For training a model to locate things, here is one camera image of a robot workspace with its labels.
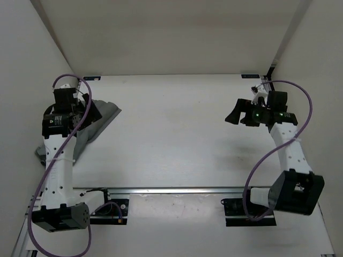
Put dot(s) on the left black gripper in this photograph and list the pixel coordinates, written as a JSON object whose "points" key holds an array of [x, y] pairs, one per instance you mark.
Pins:
{"points": [[94, 115]]}

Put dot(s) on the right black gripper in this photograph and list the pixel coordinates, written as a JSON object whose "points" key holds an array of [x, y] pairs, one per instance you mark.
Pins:
{"points": [[243, 105]]}

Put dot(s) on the grey pleated skirt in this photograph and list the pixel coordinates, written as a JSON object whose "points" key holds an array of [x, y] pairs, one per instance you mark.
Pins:
{"points": [[63, 116]]}

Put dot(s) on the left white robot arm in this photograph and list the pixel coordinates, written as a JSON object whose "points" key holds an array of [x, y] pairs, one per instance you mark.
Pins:
{"points": [[63, 208]]}

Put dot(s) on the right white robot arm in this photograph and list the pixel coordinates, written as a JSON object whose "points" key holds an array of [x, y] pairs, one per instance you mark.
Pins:
{"points": [[297, 189]]}

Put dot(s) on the right blue label sticker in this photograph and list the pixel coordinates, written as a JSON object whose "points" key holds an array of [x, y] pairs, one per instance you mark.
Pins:
{"points": [[250, 76]]}

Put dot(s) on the blue label sticker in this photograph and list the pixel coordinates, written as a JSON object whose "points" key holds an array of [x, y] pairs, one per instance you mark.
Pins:
{"points": [[250, 76], [92, 78]]}

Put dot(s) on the left blue label sticker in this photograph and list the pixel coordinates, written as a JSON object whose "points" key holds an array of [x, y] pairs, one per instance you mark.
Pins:
{"points": [[92, 78]]}

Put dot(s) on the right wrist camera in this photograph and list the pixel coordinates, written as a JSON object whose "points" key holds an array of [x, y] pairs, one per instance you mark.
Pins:
{"points": [[259, 95]]}

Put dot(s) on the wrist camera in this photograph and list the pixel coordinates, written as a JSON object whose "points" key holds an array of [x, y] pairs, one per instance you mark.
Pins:
{"points": [[65, 86], [259, 95]]}

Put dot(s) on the right aluminium side rail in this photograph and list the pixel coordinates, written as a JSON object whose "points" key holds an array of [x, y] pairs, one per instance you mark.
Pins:
{"points": [[268, 86]]}

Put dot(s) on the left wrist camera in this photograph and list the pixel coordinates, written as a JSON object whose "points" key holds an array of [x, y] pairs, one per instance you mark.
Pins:
{"points": [[65, 86]]}

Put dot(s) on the aluminium front rail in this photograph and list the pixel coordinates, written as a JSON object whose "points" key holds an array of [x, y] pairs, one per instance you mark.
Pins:
{"points": [[175, 190]]}

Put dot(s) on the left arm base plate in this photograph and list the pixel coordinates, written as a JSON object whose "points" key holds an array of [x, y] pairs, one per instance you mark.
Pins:
{"points": [[115, 213]]}

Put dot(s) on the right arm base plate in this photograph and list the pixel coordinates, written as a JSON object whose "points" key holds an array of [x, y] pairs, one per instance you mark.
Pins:
{"points": [[235, 215]]}

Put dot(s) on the left aluminium frame rail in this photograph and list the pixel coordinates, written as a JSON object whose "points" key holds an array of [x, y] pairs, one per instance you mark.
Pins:
{"points": [[20, 249]]}

